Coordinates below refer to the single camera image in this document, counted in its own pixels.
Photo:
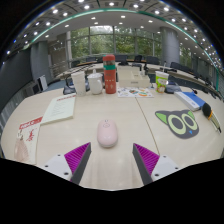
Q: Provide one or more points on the red and white leaflet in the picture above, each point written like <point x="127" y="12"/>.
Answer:
<point x="28" y="140"/>

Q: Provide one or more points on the cream paper booklet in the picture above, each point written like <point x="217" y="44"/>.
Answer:
<point x="60" y="108"/>

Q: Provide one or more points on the beige cardboard box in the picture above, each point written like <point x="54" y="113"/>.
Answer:
<point x="133" y="80"/>

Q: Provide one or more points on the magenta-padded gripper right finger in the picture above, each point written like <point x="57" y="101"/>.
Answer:
<point x="146" y="158"/>

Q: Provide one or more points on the red bottle with green band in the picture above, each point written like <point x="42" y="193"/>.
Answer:
<point x="109" y="76"/>

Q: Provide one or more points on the pink computer mouse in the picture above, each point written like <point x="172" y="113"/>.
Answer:
<point x="107" y="134"/>

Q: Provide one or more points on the black conference microphone console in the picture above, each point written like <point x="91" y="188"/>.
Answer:
<point x="173" y="88"/>
<point x="68" y="89"/>

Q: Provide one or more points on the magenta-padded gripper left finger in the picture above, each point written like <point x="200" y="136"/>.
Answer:
<point x="77" y="157"/>

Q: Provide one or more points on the white lidded mug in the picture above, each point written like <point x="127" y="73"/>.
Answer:
<point x="95" y="84"/>

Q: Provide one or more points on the blue and white book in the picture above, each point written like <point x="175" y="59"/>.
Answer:
<point x="190" y="100"/>

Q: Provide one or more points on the green-printed paper cup with straw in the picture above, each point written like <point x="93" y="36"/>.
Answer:
<point x="161" y="81"/>

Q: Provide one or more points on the ceiling lights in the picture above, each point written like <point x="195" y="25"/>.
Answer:
<point x="86" y="6"/>

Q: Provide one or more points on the colourful sticker sheet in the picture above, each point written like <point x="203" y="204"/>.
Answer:
<point x="135" y="92"/>

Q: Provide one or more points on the dark office chairs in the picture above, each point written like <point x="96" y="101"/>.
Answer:
<point x="152" y="60"/>

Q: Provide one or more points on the cat-shaped grey green mouse pad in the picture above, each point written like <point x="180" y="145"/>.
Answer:
<point x="178" y="124"/>

